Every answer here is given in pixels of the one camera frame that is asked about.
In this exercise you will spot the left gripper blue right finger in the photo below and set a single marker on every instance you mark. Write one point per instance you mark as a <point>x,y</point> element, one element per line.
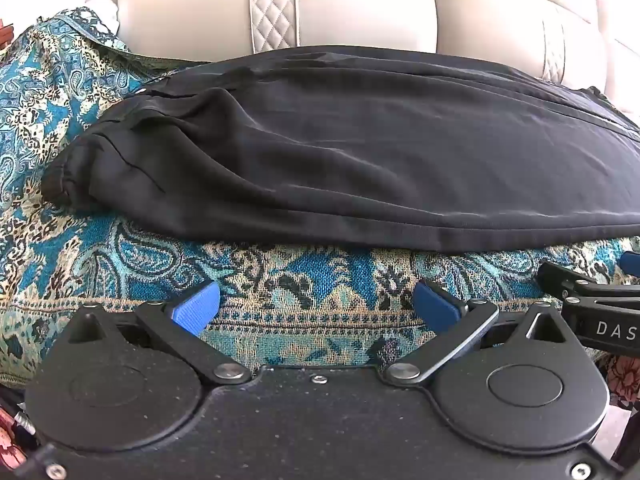
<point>458,325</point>

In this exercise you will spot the beige leather sofa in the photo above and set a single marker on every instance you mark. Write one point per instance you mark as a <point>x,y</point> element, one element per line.
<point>576,43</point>

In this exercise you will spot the black pants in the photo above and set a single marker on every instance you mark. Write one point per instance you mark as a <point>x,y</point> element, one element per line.
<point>359,146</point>

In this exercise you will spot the dark wooden cabinet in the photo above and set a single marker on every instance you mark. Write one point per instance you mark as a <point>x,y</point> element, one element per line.
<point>6,34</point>

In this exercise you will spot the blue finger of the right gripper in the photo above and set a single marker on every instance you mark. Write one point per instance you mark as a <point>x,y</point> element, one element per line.
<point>630,263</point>

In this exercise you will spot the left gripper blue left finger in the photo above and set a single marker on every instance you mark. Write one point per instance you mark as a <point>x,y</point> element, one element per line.
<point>175,326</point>

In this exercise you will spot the red floral rug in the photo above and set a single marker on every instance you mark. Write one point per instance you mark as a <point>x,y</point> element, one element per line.
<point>622,375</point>

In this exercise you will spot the blue paisley sofa throw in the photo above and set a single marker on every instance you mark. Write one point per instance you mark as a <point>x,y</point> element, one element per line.
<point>279,304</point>

